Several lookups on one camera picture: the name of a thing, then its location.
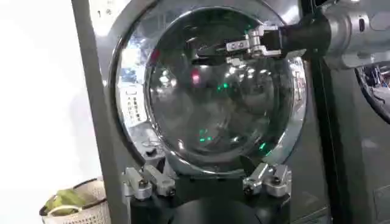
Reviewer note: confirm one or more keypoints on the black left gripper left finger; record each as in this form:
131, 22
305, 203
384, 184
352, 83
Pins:
143, 184

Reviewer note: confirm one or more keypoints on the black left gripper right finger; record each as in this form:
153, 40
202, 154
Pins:
268, 179

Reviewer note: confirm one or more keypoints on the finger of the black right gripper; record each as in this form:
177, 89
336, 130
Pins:
254, 48
262, 32

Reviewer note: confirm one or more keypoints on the round glass dryer door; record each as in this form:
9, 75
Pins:
376, 88
213, 106

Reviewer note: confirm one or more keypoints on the white woven laundry basket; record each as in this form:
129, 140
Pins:
91, 210

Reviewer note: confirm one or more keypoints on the green garment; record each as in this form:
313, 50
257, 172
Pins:
65, 199

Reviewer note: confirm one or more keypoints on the grey dryer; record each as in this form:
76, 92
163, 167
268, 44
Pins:
359, 158
94, 91

